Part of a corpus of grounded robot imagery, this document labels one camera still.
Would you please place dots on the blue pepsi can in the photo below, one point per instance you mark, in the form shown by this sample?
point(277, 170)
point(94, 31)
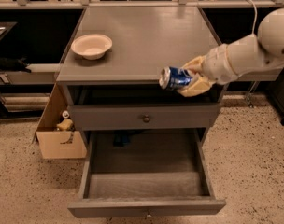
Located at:
point(172, 78)

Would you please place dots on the cardboard box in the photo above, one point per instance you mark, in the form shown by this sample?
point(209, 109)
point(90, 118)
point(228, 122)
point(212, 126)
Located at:
point(53, 143)

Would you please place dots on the round brass drawer knob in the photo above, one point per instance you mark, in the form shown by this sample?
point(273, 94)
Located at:
point(146, 119)

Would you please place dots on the open grey middle drawer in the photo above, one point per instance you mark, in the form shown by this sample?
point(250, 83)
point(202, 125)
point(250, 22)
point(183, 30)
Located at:
point(159, 173)

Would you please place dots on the white paper bowl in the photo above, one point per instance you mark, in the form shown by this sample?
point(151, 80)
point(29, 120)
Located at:
point(91, 47)

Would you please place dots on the white cap bottle in box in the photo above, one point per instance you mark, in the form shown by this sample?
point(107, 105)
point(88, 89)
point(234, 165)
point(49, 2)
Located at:
point(65, 114)

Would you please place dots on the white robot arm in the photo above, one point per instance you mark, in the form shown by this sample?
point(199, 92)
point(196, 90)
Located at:
point(259, 52)

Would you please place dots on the black cloth on shelf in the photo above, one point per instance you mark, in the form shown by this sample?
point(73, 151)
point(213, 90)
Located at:
point(9, 64)

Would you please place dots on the grey drawer cabinet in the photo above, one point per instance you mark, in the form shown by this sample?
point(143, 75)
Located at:
point(145, 40)

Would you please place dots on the closed grey top drawer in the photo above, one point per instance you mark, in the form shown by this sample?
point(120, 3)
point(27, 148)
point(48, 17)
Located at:
point(128, 117)

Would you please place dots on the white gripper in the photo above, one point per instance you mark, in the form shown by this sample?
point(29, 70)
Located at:
point(217, 63)

